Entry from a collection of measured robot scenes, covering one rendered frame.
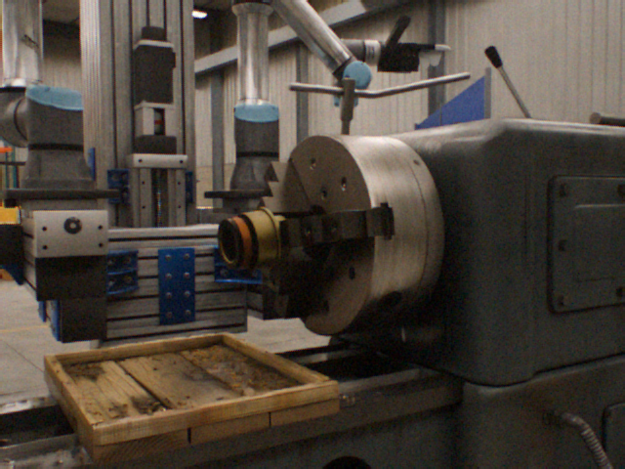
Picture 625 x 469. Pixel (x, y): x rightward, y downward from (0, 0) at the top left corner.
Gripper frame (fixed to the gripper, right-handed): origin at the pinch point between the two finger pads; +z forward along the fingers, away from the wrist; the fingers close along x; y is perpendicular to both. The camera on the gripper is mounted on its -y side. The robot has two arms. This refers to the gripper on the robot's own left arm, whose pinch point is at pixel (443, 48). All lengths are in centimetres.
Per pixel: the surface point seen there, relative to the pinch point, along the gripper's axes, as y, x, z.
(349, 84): 15, 87, -47
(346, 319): 49, 97, -49
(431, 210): 33, 98, -37
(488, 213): 33, 100, -29
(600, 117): 20, 87, -5
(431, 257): 40, 99, -37
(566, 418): 64, 103, -16
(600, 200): 33, 91, -6
